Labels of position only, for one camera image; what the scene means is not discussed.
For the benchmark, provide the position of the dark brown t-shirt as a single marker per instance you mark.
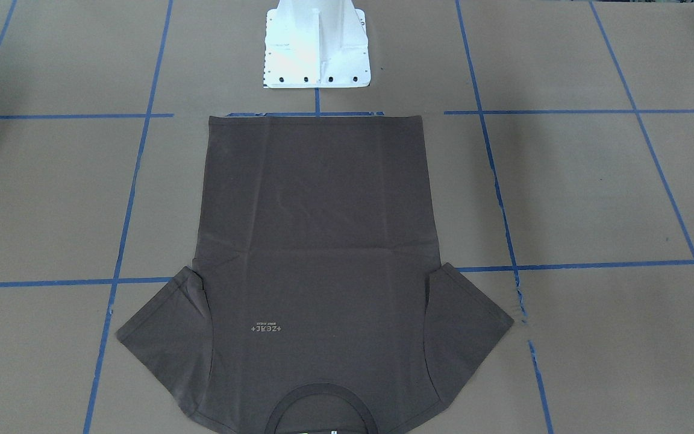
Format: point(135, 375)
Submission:
point(317, 301)

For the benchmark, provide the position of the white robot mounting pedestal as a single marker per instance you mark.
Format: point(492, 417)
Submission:
point(316, 44)

